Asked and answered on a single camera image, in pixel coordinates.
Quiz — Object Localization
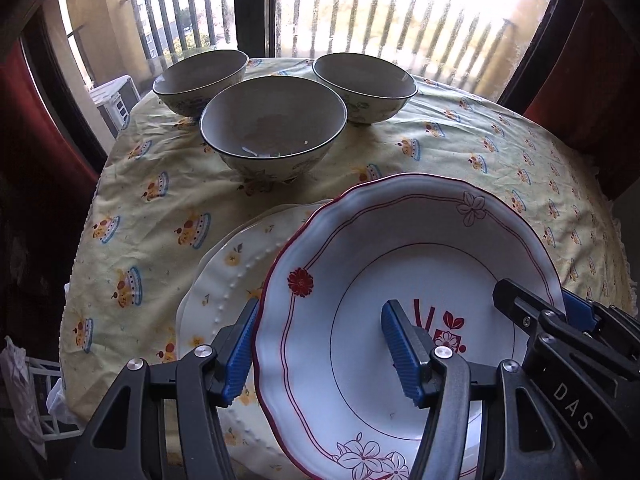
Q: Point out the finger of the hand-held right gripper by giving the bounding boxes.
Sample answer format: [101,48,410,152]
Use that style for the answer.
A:
[492,278,563,346]
[561,287,640,356]

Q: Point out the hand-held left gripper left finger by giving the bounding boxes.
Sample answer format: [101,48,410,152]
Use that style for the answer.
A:
[65,297,261,480]

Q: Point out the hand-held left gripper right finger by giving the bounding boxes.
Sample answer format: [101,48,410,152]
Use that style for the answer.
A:
[381,299,583,480]

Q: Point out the large white floral beaded plate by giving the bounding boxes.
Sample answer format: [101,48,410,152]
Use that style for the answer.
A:
[175,199,496,480]

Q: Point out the red-rimmed white floral plate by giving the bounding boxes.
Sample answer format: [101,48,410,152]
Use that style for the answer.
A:
[251,173,568,480]

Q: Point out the grey ceramic bowl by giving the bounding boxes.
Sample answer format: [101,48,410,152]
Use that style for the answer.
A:
[152,49,249,118]
[200,77,348,183]
[312,52,419,125]

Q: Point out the yellow printed tablecloth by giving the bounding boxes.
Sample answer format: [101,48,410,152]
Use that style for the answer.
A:
[59,55,636,480]

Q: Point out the white plastic bag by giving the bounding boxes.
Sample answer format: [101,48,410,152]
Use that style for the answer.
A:
[0,337,46,456]

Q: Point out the red curtain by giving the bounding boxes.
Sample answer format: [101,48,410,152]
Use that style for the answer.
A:
[0,40,101,241]
[520,0,640,201]

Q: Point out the white air conditioner unit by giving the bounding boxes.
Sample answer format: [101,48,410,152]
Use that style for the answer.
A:
[89,75,142,137]

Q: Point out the balcony railing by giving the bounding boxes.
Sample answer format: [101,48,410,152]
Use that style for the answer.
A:
[65,0,516,91]

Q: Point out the dark window frame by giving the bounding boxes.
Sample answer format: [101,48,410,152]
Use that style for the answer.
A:
[20,0,586,161]

